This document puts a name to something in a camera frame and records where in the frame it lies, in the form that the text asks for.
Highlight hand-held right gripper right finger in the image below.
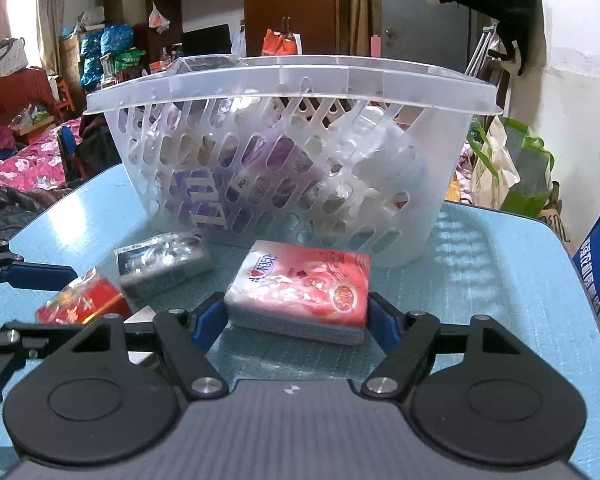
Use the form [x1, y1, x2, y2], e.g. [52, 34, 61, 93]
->
[362, 291, 548, 402]

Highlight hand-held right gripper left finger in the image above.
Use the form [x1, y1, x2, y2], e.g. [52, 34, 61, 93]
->
[45, 292, 229, 402]

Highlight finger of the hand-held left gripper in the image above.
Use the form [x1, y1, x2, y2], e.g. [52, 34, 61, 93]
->
[0, 239, 79, 293]
[0, 322, 88, 406]

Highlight red box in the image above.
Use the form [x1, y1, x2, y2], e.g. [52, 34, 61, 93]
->
[34, 266, 156, 333]

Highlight grey blue box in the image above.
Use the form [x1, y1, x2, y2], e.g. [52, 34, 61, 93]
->
[115, 232, 216, 306]

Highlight red tissue pack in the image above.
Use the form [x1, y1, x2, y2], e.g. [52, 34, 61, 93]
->
[224, 240, 372, 346]

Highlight purple white box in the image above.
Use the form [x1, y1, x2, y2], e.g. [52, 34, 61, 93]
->
[172, 170, 231, 231]

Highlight white roll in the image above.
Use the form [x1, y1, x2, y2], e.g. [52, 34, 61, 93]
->
[350, 107, 431, 206]

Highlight white plastic basket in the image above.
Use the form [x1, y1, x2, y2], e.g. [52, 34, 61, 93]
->
[85, 55, 503, 268]

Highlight dark jacket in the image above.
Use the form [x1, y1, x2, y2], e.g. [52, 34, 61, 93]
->
[0, 187, 68, 243]

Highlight blue plastic object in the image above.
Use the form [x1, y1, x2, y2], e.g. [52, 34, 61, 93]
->
[60, 126, 79, 166]

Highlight maroon cloth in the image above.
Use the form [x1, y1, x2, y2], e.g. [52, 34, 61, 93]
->
[80, 112, 123, 176]

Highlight yellow cloth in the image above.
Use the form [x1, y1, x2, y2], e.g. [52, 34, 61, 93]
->
[445, 180, 473, 206]

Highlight red cloth-covered cabinet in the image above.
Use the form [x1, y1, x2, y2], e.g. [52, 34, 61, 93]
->
[0, 67, 56, 131]

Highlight red plastic stool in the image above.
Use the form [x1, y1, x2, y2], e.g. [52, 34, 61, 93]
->
[55, 80, 76, 113]

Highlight brown paper bag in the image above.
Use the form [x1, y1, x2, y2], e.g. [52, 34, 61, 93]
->
[537, 182, 576, 256]

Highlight green and white bag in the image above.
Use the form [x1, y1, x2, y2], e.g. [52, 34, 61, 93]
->
[467, 116, 556, 218]

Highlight white patterned gift bag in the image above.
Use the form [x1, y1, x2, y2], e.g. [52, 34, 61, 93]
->
[0, 37, 28, 78]

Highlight cardboard box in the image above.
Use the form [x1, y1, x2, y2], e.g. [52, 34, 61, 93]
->
[60, 35, 83, 81]

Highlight blue patterned bag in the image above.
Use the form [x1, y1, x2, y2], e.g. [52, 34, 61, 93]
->
[80, 32, 103, 86]
[100, 24, 135, 56]

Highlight window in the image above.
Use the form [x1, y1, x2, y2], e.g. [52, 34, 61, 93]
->
[7, 0, 43, 68]

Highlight black monitor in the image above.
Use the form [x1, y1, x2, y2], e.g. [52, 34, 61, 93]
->
[181, 24, 231, 57]

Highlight red white plastic bag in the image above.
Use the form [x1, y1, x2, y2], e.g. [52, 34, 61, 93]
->
[147, 1, 171, 33]

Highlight orange bag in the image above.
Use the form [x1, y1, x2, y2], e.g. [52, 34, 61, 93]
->
[261, 29, 301, 57]

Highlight metal crutches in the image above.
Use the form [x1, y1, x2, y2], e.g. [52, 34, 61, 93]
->
[465, 20, 501, 78]

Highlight grey door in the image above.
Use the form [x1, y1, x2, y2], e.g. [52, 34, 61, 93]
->
[380, 0, 473, 73]

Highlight wooden poles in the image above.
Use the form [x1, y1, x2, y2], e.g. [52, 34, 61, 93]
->
[332, 0, 381, 56]

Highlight brown wooden wardrobe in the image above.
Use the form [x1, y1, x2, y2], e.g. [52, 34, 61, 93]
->
[102, 0, 381, 61]

